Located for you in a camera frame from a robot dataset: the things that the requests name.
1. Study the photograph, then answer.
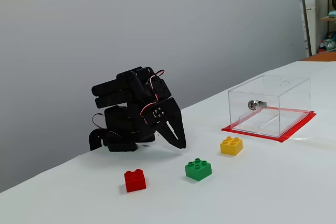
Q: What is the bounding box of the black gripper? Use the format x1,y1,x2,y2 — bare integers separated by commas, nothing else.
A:
145,77,187,150

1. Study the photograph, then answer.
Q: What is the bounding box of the green lego brick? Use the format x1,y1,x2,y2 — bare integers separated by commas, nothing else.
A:
184,157,213,182

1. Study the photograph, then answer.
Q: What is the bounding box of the yellow lego brick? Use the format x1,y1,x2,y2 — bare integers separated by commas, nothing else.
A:
219,136,244,156

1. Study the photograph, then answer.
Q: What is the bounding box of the red lego brick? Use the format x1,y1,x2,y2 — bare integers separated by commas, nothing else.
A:
124,168,147,193

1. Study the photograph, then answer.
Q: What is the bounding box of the transparent acrylic box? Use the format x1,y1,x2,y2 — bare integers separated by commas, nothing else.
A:
227,74,311,138

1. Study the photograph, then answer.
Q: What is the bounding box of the black table clamp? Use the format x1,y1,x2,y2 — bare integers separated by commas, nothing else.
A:
88,129,121,152

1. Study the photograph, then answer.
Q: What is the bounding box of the silver cam lock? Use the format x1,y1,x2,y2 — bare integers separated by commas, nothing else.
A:
247,99,268,111

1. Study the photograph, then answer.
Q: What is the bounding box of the orange wooden table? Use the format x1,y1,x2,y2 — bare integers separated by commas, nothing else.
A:
301,50,336,62

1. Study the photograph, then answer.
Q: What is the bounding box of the white refrigerator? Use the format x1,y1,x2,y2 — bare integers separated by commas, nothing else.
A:
304,0,320,57

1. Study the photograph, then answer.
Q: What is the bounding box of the red white servo cable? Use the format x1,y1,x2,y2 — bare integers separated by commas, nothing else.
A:
91,113,106,130
140,69,166,118

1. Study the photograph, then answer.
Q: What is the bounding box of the red tape frame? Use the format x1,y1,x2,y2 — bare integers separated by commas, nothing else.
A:
221,106,317,144

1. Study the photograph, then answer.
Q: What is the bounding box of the grey metal shelf post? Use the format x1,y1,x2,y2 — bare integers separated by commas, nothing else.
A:
298,0,313,57

